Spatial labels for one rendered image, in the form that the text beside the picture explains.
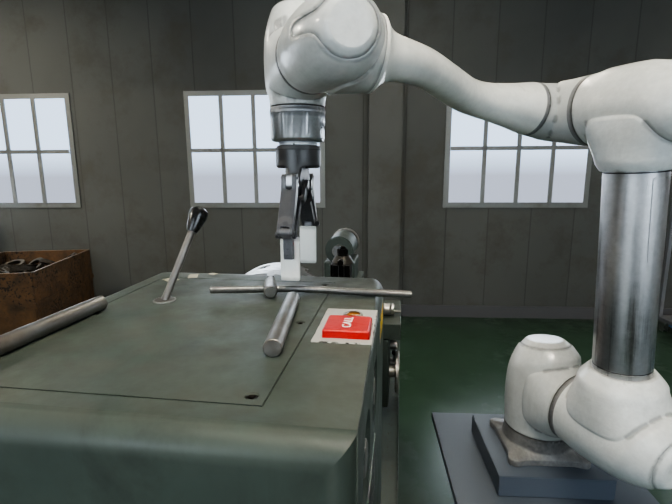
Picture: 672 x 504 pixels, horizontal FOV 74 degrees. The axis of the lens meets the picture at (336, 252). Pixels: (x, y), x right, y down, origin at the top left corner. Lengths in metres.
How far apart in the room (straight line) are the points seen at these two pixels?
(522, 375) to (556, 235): 3.69
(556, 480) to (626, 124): 0.75
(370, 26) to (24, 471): 0.55
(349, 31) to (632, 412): 0.79
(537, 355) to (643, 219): 0.38
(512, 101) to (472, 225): 3.62
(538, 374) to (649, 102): 0.58
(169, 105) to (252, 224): 1.37
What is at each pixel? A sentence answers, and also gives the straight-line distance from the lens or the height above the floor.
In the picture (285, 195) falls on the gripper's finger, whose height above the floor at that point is 1.43.
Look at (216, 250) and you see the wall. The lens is 4.66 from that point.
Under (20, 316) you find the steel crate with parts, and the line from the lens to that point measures 4.22.
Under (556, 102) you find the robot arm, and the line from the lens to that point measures 0.97.
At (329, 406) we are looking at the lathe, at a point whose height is 1.26.
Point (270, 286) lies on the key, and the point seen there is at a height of 1.28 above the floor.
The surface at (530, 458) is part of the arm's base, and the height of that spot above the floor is 0.82.
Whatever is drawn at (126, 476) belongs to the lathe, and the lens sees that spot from 0.46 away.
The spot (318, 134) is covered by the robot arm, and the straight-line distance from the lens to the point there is 0.73.
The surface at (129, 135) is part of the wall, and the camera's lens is 4.92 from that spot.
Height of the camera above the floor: 1.47
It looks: 11 degrees down
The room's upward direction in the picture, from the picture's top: straight up
